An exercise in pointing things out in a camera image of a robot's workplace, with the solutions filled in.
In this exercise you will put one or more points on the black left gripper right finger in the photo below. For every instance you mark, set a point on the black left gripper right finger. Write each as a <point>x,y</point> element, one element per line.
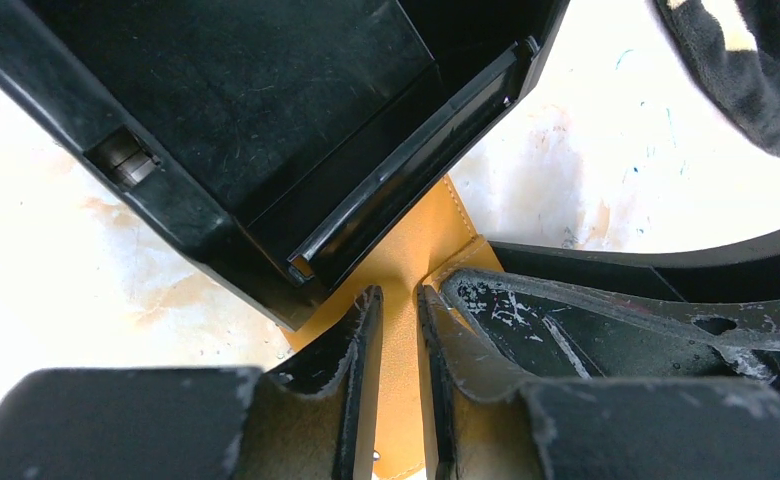
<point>487,418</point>

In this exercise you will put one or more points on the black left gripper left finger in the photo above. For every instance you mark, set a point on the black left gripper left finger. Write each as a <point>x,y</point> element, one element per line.
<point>311,417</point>

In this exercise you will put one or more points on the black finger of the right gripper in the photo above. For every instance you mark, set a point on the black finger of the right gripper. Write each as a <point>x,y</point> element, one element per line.
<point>746,271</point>
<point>556,329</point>

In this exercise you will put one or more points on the black plastic card box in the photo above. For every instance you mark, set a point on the black plastic card box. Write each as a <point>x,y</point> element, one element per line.
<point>273,144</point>

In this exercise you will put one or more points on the black flower-pattern blanket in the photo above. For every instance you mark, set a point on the black flower-pattern blanket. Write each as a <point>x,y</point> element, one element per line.
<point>732,51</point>

